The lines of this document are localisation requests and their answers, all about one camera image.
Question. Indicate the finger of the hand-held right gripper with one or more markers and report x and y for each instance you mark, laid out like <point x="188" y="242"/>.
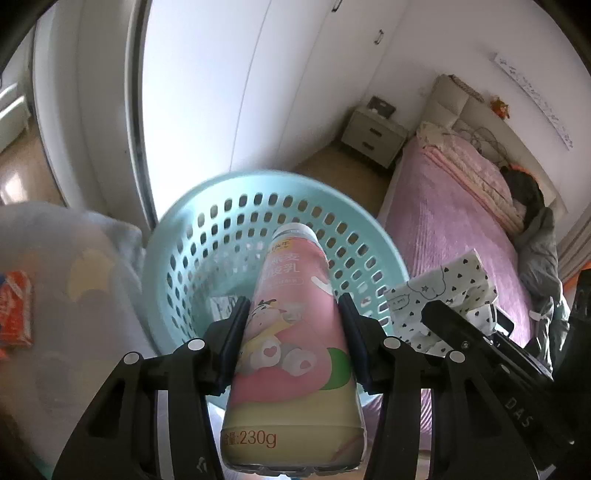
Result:
<point x="504" y="324"/>
<point x="450" y="325"/>

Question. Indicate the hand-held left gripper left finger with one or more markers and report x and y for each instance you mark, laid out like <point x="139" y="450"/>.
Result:
<point x="229" y="356"/>

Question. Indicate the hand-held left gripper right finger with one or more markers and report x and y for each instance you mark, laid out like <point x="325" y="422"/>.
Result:
<point x="359" y="355"/>

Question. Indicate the white heart print paper bag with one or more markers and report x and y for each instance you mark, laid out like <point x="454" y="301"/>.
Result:
<point x="455" y="281"/>

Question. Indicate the pink cartoon yogurt drink bottle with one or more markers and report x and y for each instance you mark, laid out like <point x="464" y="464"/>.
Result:
<point x="295" y="323"/>

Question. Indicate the teal perforated plastic basket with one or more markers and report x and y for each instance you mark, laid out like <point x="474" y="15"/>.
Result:
<point x="194" y="221"/>

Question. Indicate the orange snack packet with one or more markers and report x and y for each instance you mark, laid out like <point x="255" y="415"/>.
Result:
<point x="16" y="309"/>

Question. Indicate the grey garment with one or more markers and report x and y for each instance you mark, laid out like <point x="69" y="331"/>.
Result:
<point x="540" y="258"/>

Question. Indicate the dark garment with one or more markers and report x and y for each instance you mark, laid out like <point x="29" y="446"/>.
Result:
<point x="524" y="189"/>

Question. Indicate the pink quilted folded blanket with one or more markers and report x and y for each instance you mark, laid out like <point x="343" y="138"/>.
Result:
<point x="480" y="180"/>

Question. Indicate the orange cloth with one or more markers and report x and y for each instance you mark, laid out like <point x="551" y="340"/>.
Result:
<point x="521" y="168"/>

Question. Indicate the grey cloud print blanket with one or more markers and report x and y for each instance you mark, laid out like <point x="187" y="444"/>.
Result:
<point x="83" y="286"/>

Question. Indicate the cream cloth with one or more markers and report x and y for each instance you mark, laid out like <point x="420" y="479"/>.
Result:
<point x="434" y="131"/>

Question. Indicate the beige two-drawer nightstand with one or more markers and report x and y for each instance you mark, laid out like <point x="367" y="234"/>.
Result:
<point x="374" y="138"/>

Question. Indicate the orange plush toy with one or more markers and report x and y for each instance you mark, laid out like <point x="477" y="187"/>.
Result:
<point x="501" y="108"/>

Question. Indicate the beige padded headboard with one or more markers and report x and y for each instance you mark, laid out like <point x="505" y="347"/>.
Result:
<point x="471" y="108"/>

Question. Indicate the patterned cloth strip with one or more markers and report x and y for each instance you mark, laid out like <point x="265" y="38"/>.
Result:
<point x="464" y="86"/>

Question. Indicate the white sliding door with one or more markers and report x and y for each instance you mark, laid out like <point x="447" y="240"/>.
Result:
<point x="92" y="115"/>

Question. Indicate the white wardrobe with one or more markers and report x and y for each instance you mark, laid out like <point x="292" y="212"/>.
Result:
<point x="277" y="83"/>

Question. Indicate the white sofa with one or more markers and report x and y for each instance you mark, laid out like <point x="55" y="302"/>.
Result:
<point x="14" y="110"/>

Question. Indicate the dark picture frame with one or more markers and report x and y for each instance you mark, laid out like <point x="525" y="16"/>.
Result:
<point x="382" y="107"/>

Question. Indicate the long white wall decoration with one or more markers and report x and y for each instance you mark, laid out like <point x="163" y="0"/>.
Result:
<point x="535" y="92"/>

